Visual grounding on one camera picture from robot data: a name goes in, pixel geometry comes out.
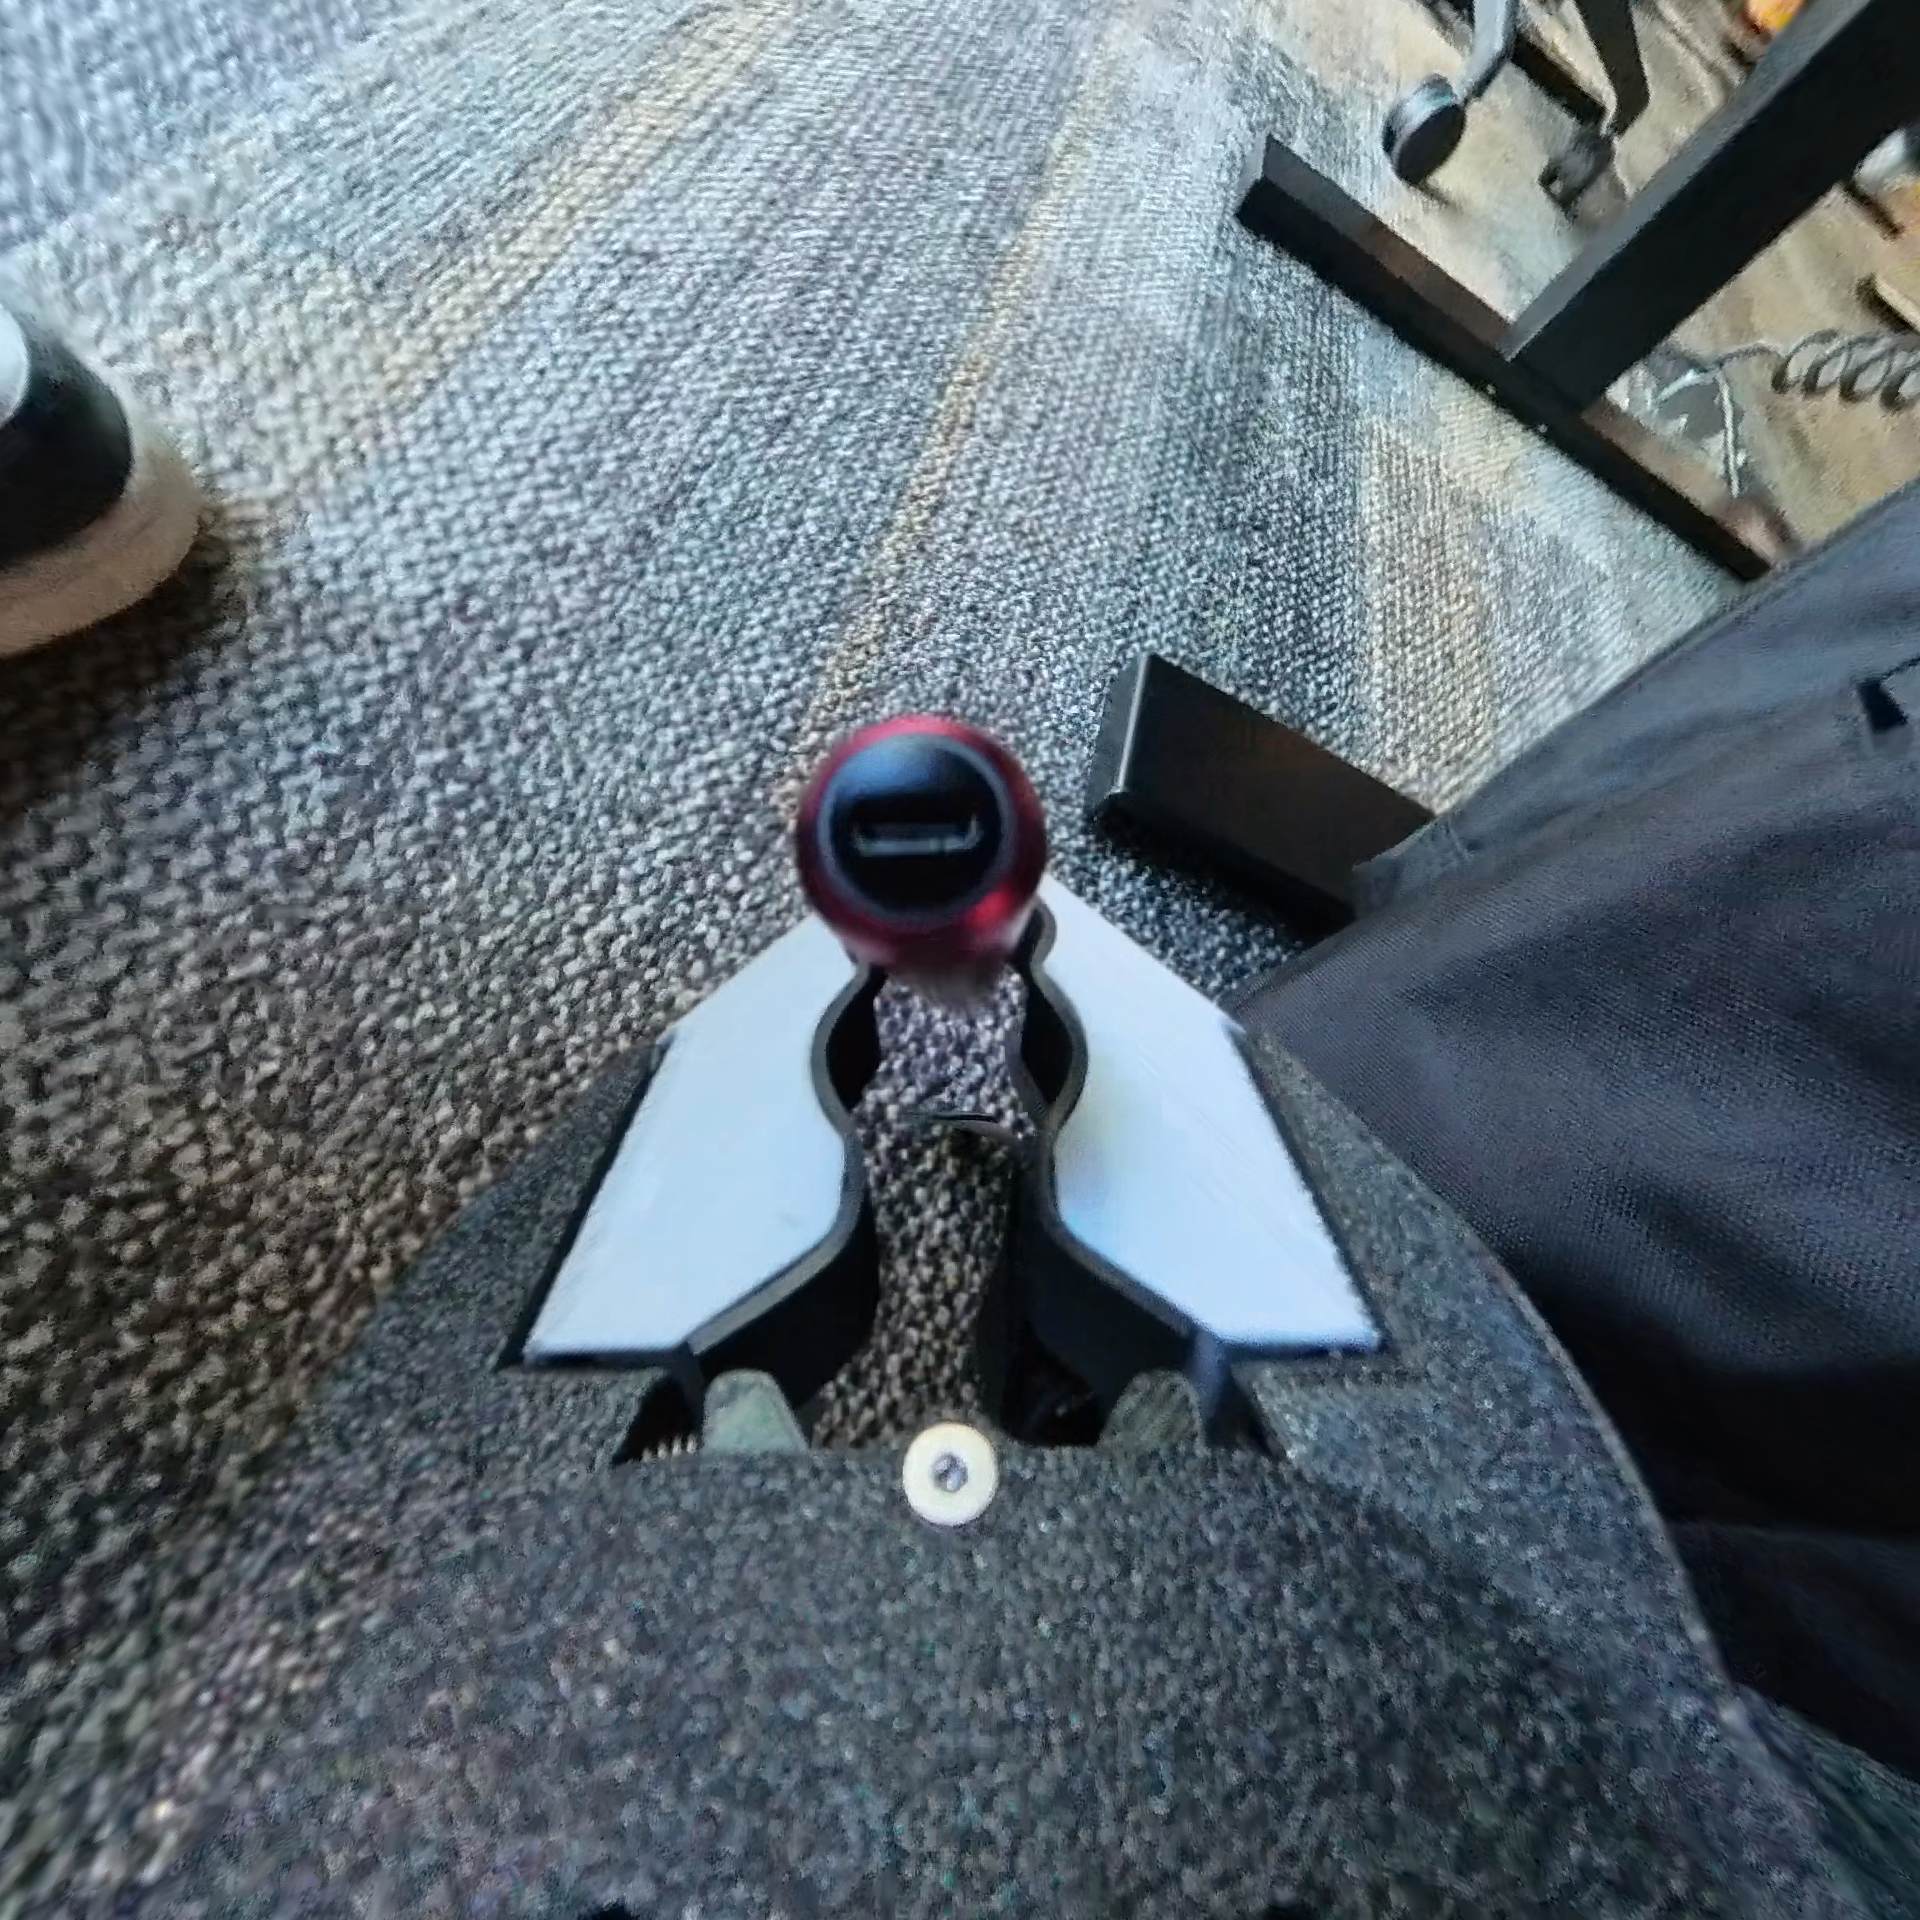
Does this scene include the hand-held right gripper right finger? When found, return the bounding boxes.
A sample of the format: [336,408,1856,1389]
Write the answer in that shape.
[1019,877,1386,1419]

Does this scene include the coiled cable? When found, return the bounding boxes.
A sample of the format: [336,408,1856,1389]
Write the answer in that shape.
[1640,333,1920,495]

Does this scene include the magenta electric screwdriver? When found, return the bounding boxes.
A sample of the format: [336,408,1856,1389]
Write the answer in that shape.
[795,713,1051,999]

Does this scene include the black desk leg frame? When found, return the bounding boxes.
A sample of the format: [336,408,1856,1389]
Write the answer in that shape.
[1087,651,1439,934]
[1236,0,1920,584]

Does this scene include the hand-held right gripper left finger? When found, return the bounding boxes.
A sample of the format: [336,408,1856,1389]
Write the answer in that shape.
[520,911,885,1419]

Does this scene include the black chair caster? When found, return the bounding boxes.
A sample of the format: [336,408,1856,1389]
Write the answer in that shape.
[1381,0,1519,184]
[1544,119,1632,213]

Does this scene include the person's black trousers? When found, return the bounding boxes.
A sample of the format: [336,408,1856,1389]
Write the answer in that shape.
[1230,486,1920,1794]

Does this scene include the black white-soled shoe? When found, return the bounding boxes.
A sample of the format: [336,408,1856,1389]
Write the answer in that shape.
[0,291,207,656]

